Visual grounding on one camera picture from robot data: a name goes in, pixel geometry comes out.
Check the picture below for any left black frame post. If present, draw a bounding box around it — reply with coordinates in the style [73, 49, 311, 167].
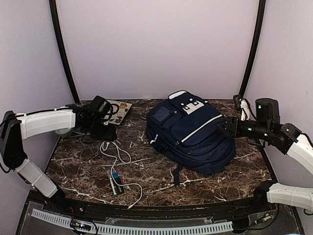
[49, 0, 80, 104]

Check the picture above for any right black frame post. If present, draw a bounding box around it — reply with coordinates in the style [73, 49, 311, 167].
[239, 0, 266, 97]

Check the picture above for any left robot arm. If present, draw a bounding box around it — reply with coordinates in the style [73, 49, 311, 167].
[0, 96, 119, 213]

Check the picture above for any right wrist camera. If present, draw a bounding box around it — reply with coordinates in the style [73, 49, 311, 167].
[233, 94, 252, 120]

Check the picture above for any pale green ceramic bowl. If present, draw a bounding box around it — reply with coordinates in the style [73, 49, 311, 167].
[55, 128, 72, 138]

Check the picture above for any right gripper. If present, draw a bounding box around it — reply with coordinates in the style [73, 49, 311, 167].
[215, 116, 271, 141]

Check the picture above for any navy blue student backpack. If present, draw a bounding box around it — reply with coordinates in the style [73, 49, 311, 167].
[146, 90, 236, 186]

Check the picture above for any green capped white marker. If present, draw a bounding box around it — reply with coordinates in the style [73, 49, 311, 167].
[107, 170, 117, 197]

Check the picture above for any grey slotted cable duct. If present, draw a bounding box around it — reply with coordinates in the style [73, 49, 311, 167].
[31, 209, 233, 235]

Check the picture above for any black frame post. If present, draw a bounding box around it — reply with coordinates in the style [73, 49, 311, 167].
[239, 0, 266, 97]
[49, 0, 80, 104]

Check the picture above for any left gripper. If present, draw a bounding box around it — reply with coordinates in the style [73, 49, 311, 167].
[84, 118, 117, 142]

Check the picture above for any white charger with cable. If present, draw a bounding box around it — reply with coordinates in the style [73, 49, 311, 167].
[99, 141, 143, 210]

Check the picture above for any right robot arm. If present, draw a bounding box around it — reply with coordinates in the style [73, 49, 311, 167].
[217, 94, 313, 212]

